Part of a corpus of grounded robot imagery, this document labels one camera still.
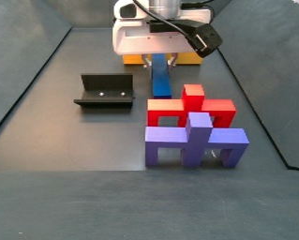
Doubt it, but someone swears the blue rectangular block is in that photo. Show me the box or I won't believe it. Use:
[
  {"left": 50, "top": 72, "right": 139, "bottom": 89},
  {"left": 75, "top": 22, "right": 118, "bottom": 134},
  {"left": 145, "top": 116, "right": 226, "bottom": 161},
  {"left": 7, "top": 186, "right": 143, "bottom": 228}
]
[{"left": 151, "top": 53, "right": 171, "bottom": 98}]

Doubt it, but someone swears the yellow slotted board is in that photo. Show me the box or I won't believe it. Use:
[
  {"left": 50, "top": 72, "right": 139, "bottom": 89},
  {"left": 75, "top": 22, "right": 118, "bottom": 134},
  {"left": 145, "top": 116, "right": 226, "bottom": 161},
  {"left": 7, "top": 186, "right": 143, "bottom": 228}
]
[{"left": 123, "top": 52, "right": 203, "bottom": 65}]

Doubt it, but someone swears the purple cross-shaped block structure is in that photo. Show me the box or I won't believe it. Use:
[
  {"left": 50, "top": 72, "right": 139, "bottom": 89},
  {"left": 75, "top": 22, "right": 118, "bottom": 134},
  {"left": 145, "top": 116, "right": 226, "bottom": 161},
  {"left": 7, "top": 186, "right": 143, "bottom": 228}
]
[{"left": 146, "top": 112, "right": 250, "bottom": 168}]

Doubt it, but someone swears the black camera cable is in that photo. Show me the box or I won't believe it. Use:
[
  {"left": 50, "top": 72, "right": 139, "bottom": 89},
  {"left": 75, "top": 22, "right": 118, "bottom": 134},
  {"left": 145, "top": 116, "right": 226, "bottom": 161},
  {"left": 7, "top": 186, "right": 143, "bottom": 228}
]
[{"left": 131, "top": 0, "right": 215, "bottom": 49}]

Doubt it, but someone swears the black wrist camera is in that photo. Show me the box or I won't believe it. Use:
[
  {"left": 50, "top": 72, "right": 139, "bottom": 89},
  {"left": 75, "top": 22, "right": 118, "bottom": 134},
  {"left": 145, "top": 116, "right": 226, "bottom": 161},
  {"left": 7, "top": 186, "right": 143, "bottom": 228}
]
[{"left": 150, "top": 20, "right": 223, "bottom": 58}]

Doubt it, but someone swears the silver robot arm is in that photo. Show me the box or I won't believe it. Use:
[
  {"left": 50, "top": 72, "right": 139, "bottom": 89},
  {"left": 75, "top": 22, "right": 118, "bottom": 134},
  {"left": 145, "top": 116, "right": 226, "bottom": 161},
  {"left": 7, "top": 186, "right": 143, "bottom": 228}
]
[{"left": 112, "top": 0, "right": 213, "bottom": 67}]

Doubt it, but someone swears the black angled bracket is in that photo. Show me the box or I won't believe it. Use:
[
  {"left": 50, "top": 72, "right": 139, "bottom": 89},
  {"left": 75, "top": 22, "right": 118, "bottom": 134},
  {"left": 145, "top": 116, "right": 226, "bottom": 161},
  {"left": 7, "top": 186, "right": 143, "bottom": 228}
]
[{"left": 74, "top": 73, "right": 134, "bottom": 107}]

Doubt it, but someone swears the red cross-shaped block structure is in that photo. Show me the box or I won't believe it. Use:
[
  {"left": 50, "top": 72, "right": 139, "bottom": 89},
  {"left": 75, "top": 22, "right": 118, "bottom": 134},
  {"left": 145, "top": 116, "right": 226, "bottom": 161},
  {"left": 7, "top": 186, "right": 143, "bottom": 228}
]
[{"left": 147, "top": 84, "right": 237, "bottom": 128}]

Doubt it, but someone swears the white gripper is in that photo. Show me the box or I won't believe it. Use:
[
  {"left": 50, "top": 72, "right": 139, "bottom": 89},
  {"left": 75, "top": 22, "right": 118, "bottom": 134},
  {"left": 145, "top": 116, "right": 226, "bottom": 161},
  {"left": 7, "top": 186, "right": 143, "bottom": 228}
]
[{"left": 112, "top": 0, "right": 213, "bottom": 68}]

